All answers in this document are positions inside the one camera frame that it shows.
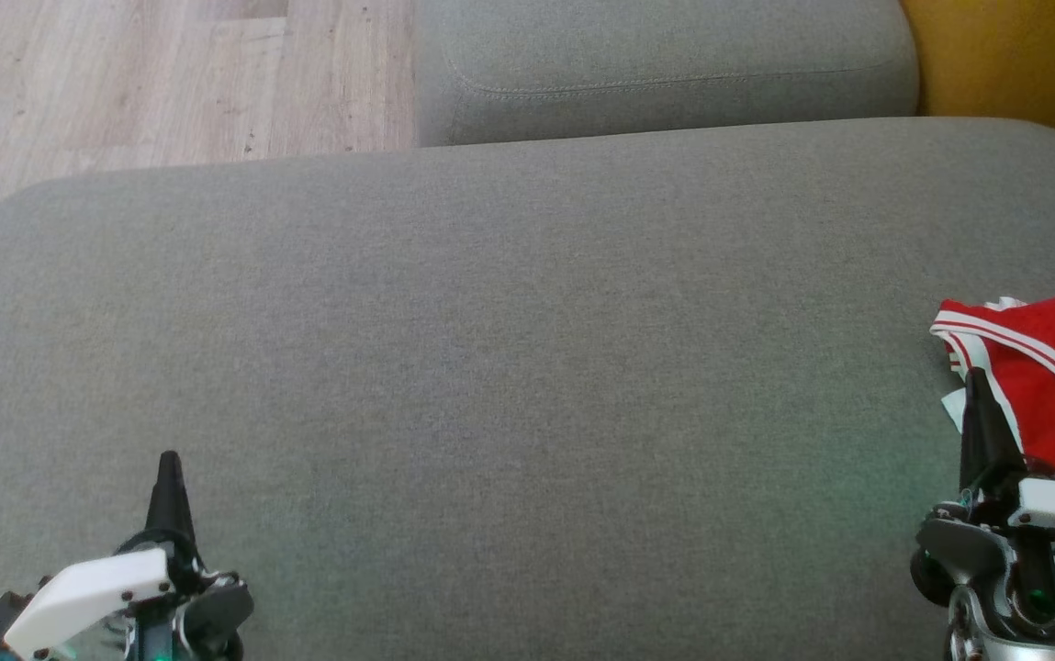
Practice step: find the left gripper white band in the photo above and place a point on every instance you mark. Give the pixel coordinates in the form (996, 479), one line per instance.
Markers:
(95, 597)

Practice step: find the red jersey white sleeves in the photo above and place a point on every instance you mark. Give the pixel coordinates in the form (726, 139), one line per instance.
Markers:
(1041, 386)

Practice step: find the large grey sofa seat cushion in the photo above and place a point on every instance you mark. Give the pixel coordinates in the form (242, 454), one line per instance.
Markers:
(490, 367)

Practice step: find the yellow cushion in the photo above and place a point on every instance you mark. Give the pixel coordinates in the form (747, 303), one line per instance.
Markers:
(1014, 64)

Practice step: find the grey sofa back cushion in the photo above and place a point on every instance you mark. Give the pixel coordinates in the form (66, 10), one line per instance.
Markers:
(665, 55)

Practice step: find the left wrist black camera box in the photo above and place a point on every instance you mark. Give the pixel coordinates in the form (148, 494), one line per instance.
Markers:
(2, 624)

